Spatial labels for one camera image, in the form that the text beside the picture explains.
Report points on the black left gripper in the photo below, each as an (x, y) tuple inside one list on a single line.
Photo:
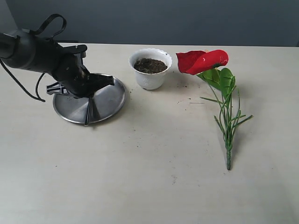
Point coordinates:
[(73, 77)]

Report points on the stainless steel spork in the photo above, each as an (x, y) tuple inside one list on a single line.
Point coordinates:
[(86, 123)]

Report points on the red artificial anthurium flower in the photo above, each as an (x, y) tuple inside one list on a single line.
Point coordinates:
[(210, 67)]

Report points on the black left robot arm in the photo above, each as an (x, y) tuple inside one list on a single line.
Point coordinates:
[(25, 51)]

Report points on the dark soil in pot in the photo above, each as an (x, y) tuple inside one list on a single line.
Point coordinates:
[(150, 66)]

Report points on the white plastic flower pot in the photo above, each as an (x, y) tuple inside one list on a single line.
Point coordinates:
[(150, 81)]

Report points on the round stainless steel plate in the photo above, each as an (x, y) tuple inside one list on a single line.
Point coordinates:
[(105, 103)]

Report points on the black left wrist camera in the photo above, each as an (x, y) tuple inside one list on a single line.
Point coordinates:
[(76, 49)]

